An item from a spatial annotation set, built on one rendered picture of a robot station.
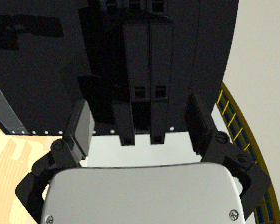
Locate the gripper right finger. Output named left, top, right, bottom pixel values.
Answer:
left=185, top=93, right=271, bottom=221

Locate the black server rack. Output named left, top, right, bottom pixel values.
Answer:
left=0, top=0, right=239, bottom=146

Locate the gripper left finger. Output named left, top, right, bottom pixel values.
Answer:
left=15, top=99, right=95, bottom=224

